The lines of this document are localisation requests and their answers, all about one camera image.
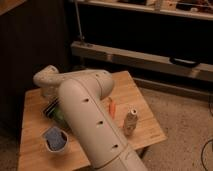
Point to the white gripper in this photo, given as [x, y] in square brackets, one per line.
[49, 93]

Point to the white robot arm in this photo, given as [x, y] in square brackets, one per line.
[80, 94]

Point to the green round plate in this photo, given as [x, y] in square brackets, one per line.
[60, 116]

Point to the white cup with blue sponge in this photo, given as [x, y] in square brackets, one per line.
[56, 140]

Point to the orange carrot toy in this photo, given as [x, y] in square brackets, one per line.
[112, 108]

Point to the small white bottle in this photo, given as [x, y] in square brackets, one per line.
[130, 122]

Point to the metal shelf rack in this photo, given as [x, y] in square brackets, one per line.
[145, 37]

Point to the black handle on shelf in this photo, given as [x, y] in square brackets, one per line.
[183, 63]

